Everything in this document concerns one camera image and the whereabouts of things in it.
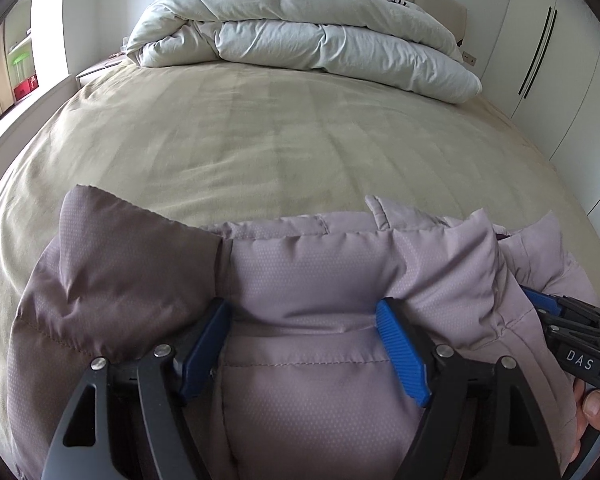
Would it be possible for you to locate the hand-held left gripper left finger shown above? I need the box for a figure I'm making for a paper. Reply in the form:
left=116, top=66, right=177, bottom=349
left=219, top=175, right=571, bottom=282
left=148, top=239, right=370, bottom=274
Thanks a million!
left=40, top=299, right=233, bottom=480

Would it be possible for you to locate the green plastic container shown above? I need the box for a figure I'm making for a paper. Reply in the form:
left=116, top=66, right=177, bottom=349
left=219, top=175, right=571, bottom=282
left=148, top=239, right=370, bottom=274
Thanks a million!
left=9, top=42, right=33, bottom=73

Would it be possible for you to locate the white folded duvet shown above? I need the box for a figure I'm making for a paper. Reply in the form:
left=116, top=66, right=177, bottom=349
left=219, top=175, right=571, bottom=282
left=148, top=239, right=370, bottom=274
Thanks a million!
left=125, top=0, right=483, bottom=106

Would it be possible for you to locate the white nightstand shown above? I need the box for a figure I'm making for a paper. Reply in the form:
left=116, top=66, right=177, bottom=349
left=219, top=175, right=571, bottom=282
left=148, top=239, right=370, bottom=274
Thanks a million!
left=75, top=54, right=131, bottom=91

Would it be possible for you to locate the white wardrobe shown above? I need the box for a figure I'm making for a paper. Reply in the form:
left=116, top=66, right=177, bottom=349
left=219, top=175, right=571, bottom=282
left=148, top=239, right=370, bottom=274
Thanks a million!
left=480, top=0, right=600, bottom=221

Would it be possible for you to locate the mauve padded jacket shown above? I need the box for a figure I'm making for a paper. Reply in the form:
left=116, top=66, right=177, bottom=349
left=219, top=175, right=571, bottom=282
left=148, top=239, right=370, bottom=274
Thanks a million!
left=7, top=185, right=600, bottom=480

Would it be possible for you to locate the bed with beige sheet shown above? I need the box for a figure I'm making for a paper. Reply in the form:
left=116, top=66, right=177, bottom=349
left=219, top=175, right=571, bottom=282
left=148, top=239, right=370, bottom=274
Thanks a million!
left=0, top=57, right=600, bottom=480

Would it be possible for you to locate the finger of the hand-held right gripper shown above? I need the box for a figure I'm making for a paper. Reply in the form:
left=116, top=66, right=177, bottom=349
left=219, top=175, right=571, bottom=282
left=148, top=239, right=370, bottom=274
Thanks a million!
left=522, top=286, right=600, bottom=331
left=537, top=310, right=600, bottom=348

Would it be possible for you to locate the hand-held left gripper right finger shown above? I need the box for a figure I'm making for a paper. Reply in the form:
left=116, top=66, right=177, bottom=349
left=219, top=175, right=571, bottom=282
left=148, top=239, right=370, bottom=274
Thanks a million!
left=375, top=297, right=563, bottom=480

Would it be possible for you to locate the person's right hand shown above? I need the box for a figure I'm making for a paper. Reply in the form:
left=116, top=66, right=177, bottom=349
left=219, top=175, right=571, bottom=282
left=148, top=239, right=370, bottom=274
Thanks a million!
left=572, top=377, right=600, bottom=458

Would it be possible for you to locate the white wall shelf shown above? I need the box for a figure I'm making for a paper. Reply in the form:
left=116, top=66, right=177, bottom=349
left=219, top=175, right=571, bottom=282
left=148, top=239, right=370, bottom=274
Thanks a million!
left=4, top=0, right=37, bottom=106

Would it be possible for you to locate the red box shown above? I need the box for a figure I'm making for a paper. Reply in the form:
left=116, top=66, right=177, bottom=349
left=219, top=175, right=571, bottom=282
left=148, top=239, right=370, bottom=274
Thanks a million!
left=12, top=74, right=38, bottom=102

